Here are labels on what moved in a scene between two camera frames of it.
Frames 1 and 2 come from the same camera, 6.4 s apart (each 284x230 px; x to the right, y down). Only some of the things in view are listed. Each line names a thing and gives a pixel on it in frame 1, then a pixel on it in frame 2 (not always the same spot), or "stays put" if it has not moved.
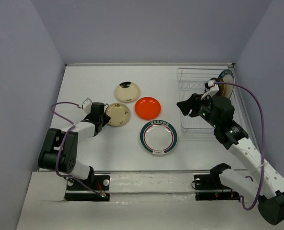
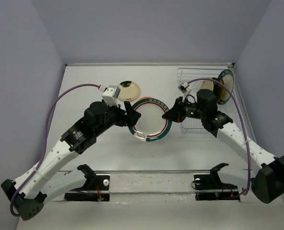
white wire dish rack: [192, 80] stays put
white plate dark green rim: [228, 76] stays put
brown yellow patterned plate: [221, 87] stays put
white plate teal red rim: [158, 137] to [151, 126]
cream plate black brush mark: [127, 91] stays put
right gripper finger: [187, 107] to [177, 113]
